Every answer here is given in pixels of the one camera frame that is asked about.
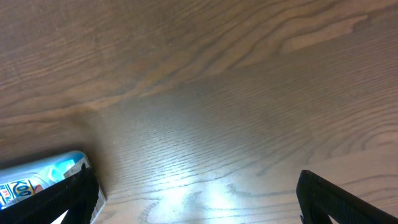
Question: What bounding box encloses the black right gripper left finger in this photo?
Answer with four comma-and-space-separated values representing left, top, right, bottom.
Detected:
1, 165, 99, 224

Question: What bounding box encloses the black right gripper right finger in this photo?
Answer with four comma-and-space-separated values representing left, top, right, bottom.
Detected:
296, 170, 397, 224

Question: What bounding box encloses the blue fever patch box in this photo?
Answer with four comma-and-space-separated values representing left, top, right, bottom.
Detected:
1, 159, 75, 210

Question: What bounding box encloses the clear plastic container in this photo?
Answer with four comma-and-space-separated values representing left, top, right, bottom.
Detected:
1, 151, 106, 224

